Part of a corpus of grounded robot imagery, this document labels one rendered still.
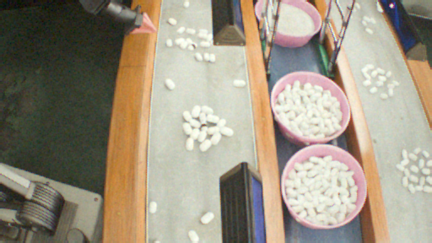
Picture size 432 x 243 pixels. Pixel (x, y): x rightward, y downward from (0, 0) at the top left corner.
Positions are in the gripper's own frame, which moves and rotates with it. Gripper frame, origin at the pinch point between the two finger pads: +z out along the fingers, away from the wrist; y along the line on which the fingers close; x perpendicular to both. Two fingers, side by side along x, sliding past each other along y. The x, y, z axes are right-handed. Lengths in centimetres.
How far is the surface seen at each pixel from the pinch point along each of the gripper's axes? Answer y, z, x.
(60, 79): 53, 1, 107
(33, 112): 29, -10, 116
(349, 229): -64, 56, -25
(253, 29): 8.4, 31.2, -15.9
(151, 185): -50, 7, 6
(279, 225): -64, 31, -17
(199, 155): -40.7, 17.5, -2.0
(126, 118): -30.0, -0.3, 9.4
